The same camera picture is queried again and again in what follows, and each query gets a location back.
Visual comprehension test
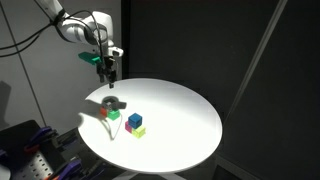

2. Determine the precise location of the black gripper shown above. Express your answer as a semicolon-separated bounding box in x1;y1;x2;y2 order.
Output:
96;57;117;89

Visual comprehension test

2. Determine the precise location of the grey block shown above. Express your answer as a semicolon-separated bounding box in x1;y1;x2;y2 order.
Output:
102;99;115;111

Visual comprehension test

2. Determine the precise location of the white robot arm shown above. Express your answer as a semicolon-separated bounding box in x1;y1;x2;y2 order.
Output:
34;0;124;88

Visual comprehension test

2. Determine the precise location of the orange block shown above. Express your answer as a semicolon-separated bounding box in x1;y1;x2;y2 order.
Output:
100;107;108;117

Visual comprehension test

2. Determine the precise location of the green block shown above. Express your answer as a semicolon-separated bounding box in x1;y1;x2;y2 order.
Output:
107;110;120;120

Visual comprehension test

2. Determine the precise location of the blue block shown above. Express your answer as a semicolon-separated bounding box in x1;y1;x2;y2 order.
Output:
128;113;142;129

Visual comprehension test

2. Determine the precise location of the magenta block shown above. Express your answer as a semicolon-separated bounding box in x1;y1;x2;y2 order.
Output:
125;121;132;133

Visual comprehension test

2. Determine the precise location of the yellow-green block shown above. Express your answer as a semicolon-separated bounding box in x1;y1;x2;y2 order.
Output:
132;126;146;138

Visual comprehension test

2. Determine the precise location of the white round table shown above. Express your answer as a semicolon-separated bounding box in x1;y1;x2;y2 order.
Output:
78;78;222;174

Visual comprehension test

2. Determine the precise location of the purple clamp upper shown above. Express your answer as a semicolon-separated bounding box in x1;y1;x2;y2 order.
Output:
24;126;57;153

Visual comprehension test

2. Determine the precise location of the purple clamp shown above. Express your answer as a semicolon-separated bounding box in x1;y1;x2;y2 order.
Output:
43;159;82;180
24;126;57;153

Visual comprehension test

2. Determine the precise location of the purple clamp lower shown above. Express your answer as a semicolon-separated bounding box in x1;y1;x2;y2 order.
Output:
43;159;82;180

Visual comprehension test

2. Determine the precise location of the perforated metal board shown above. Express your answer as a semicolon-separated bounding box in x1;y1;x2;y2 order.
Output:
0;148;64;180

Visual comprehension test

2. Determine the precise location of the grey diagonal pole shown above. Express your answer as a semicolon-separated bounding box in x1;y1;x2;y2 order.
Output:
224;0;288;122

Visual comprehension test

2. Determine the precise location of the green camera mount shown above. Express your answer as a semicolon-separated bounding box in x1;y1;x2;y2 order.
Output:
78;52;101;65

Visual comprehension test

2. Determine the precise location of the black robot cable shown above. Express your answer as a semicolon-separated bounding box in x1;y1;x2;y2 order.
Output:
0;9;105;59

